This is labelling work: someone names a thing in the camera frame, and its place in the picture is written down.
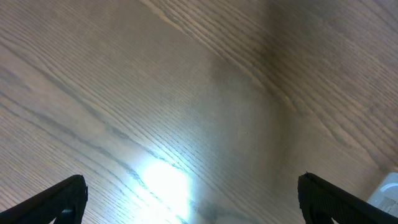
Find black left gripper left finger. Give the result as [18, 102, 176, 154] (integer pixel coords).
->
[1, 175, 88, 224]

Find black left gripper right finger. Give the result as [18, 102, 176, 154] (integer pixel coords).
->
[297, 172, 397, 224]

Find clear plastic container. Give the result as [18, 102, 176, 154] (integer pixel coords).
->
[368, 172, 398, 217]

